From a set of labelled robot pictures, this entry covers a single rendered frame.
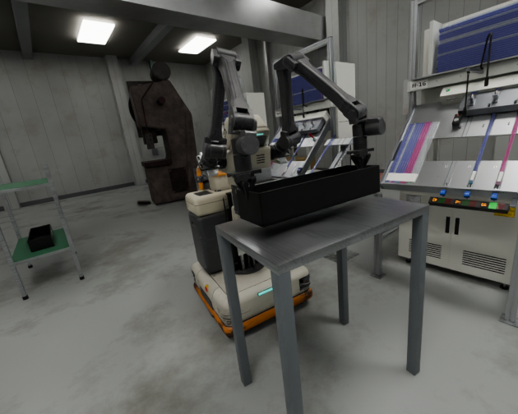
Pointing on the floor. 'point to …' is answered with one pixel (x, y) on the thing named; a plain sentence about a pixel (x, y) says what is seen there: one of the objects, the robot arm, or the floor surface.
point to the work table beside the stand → (295, 255)
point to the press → (159, 168)
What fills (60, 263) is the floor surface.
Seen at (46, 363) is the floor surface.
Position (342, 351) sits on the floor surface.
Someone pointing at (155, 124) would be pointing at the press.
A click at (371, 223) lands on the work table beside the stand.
